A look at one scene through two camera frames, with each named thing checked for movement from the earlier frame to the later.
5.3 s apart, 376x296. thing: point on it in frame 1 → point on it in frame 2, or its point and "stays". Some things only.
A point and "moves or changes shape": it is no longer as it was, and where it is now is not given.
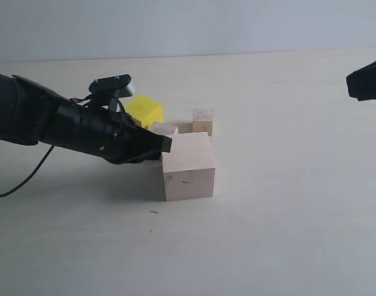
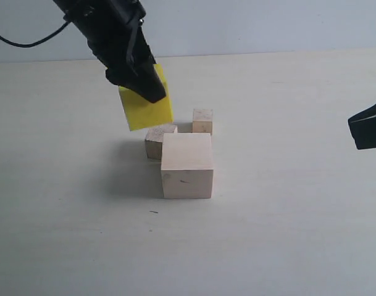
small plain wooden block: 202,119 stays
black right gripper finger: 368,82 → 368,129
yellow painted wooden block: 146,111 moves or changes shape
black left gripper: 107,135 → 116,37
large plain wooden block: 189,167 stays
